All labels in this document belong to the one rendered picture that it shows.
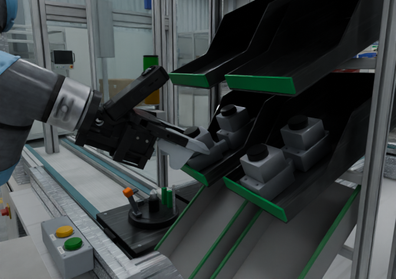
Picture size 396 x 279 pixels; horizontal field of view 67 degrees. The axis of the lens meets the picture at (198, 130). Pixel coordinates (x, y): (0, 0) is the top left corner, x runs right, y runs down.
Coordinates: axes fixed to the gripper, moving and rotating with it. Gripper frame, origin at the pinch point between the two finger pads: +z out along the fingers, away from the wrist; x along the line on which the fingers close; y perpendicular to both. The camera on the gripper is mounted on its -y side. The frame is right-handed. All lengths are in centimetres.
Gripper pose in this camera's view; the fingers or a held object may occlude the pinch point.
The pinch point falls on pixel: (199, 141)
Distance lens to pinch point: 54.8
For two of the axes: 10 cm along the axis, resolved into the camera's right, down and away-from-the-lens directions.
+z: 8.4, 3.5, 4.2
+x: 3.4, 2.7, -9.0
